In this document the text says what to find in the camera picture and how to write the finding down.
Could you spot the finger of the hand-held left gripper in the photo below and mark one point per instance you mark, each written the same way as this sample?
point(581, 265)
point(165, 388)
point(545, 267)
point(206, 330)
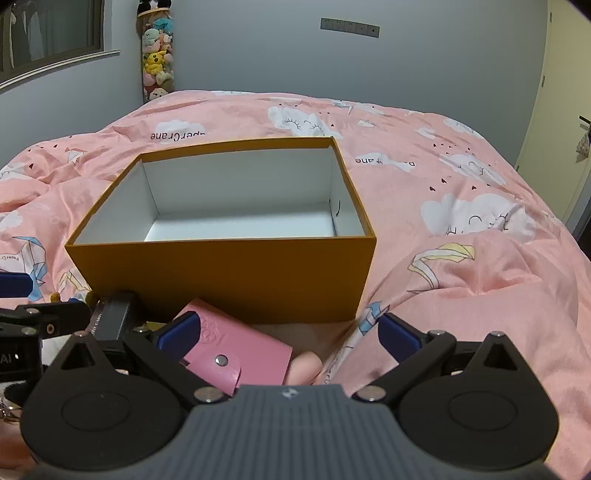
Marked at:
point(14, 285)
point(55, 318)

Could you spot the clear tube of plush toys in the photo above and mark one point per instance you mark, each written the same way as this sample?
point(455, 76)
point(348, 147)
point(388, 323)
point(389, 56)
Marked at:
point(157, 60)

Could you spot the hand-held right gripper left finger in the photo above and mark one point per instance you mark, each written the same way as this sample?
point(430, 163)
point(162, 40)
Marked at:
point(178, 333)

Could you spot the pink printed blanket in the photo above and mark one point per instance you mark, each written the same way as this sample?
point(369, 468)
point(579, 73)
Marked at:
point(461, 277)

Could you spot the item hanging on door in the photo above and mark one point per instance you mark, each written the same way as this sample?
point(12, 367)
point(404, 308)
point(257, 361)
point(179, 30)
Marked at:
point(584, 145)

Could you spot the orange cardboard box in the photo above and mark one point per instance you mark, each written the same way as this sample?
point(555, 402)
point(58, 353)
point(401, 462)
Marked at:
point(221, 277)

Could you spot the pink tube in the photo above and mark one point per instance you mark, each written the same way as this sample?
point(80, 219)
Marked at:
point(302, 367)

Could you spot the dark grey small box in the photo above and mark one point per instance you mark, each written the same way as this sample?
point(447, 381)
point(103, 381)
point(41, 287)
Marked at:
point(113, 318)

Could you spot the pink snap wallet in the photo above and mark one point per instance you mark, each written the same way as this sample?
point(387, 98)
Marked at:
point(249, 350)

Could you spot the window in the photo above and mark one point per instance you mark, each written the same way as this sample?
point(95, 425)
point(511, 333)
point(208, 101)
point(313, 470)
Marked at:
point(46, 32)

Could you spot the large panda plush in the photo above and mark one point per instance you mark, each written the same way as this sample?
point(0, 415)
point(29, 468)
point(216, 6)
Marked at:
point(154, 3)

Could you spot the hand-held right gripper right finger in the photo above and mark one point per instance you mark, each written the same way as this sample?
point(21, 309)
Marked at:
point(398, 336)

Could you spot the cream door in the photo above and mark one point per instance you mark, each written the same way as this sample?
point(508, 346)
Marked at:
point(561, 92)

